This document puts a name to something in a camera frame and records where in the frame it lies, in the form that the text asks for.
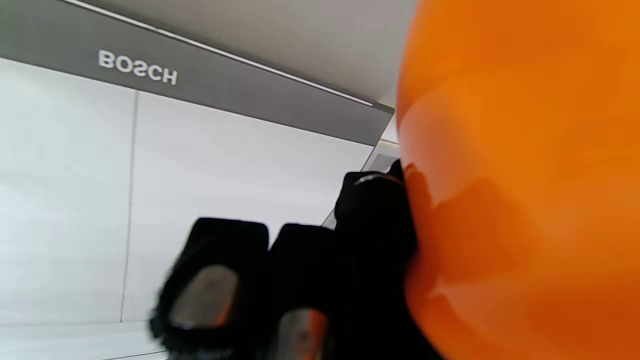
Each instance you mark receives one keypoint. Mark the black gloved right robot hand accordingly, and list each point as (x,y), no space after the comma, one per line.
(300,280)

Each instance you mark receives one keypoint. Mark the orange plastic bowl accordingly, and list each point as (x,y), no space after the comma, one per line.
(525,175)

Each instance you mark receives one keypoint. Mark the white Bosch dishwasher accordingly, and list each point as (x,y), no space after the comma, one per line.
(200,175)

